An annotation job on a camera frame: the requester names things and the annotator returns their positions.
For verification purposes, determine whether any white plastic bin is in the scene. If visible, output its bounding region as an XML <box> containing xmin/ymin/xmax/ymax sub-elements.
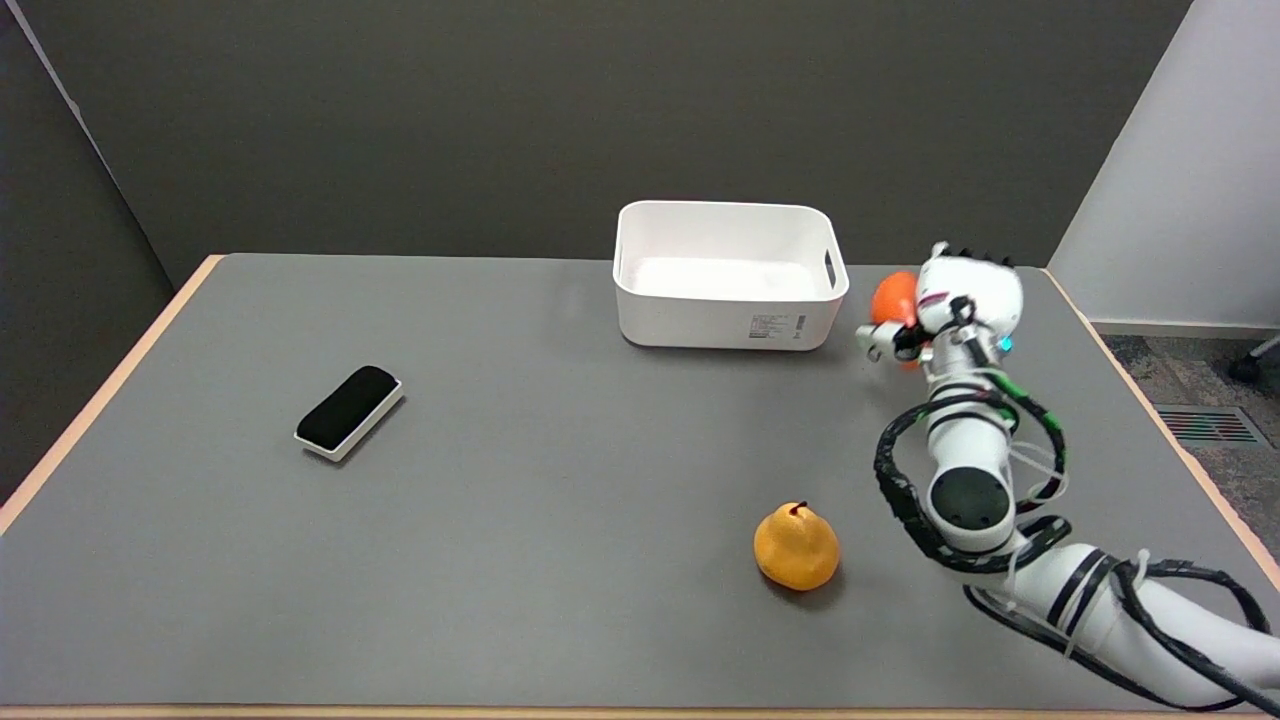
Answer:
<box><xmin>612</xmin><ymin>200</ymin><xmax>851</xmax><ymax>352</ymax></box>

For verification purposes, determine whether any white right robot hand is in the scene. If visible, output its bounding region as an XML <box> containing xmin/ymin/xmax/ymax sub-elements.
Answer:
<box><xmin>856</xmin><ymin>241</ymin><xmax>1025</xmax><ymax>365</ymax></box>

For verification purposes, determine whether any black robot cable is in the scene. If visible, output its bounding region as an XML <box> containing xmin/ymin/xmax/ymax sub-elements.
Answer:
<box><xmin>873</xmin><ymin>388</ymin><xmax>1280</xmax><ymax>713</ymax></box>

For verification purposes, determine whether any black chair caster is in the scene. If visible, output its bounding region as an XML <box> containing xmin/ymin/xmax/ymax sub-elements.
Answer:
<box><xmin>1229</xmin><ymin>336</ymin><xmax>1280</xmax><ymax>384</ymax></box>

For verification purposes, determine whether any yellow pear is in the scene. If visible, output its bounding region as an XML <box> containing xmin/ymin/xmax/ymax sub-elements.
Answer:
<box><xmin>753</xmin><ymin>501</ymin><xmax>842</xmax><ymax>592</ymax></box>

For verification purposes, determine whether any grey floor vent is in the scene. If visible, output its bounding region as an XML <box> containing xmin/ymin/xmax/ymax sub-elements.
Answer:
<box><xmin>1157</xmin><ymin>404</ymin><xmax>1263</xmax><ymax>445</ymax></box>

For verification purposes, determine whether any orange mango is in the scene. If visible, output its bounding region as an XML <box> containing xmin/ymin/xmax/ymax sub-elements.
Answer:
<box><xmin>870</xmin><ymin>271</ymin><xmax>922</xmax><ymax>372</ymax></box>

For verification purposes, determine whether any black whiteboard eraser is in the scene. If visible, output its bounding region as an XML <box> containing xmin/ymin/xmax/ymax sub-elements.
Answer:
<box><xmin>294</xmin><ymin>365</ymin><xmax>406</xmax><ymax>463</ymax></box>

